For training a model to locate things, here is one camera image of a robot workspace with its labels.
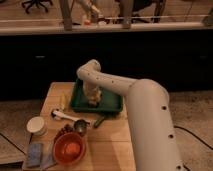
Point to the black office chair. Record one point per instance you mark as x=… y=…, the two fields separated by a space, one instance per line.
x=29 y=3

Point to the blue sponge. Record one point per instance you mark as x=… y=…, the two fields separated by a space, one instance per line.
x=34 y=155

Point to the grey cloth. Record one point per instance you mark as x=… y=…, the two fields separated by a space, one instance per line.
x=48 y=159

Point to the dark red toy cluster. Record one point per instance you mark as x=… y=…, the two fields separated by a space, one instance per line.
x=66 y=129

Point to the white handled scoop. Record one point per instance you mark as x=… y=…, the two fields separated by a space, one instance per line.
x=57 y=114

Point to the small metal cup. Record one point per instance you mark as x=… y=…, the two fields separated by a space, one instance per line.
x=80 y=126

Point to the orange plastic bowl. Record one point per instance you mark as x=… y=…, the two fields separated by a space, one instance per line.
x=69 y=149

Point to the green marker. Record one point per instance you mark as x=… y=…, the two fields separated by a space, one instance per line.
x=99 y=121

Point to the green plastic tray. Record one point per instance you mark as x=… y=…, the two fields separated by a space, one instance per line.
x=110 y=102

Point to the white paper cup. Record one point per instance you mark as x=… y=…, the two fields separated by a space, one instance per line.
x=36 y=125

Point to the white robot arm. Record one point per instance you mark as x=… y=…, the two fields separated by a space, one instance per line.
x=151 y=128

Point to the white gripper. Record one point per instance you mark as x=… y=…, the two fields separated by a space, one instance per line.
x=92 y=93

